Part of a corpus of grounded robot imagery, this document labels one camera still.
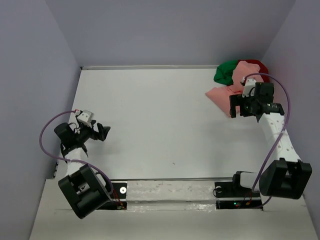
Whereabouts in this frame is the pink t shirt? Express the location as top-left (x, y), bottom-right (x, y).
top-left (205, 61), bottom-right (260, 117)

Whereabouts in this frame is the red t shirt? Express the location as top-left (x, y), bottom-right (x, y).
top-left (237, 59), bottom-right (270, 83)

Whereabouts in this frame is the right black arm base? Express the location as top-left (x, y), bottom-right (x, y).
top-left (212, 181), bottom-right (262, 210)

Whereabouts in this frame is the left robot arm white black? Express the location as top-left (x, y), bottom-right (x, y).
top-left (54, 120), bottom-right (114, 219)

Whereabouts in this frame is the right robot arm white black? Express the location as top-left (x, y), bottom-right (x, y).
top-left (229, 78), bottom-right (312, 200)

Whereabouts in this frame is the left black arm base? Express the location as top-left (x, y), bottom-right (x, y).
top-left (98, 180), bottom-right (128, 211)

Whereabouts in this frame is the green t shirt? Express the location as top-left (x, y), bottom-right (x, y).
top-left (213, 60), bottom-right (238, 86)

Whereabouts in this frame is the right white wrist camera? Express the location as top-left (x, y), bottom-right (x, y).
top-left (241, 77), bottom-right (257, 98)

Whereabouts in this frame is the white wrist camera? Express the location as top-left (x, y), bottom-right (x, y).
top-left (75, 110), bottom-right (94, 128)
top-left (241, 77), bottom-right (257, 98)

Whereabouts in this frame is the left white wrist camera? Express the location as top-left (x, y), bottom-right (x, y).
top-left (75, 110), bottom-right (94, 128)

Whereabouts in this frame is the aluminium left side rail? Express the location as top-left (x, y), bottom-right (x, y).
top-left (51, 160), bottom-right (59, 180)

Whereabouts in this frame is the aluminium rail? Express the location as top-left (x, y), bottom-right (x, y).
top-left (80, 65), bottom-right (218, 71)
top-left (111, 176), bottom-right (233, 182)
top-left (51, 160), bottom-right (59, 180)

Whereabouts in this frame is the aluminium back rail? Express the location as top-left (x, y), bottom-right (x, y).
top-left (80, 65), bottom-right (218, 71)

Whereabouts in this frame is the aluminium front rail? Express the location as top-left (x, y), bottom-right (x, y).
top-left (111, 176), bottom-right (233, 182)

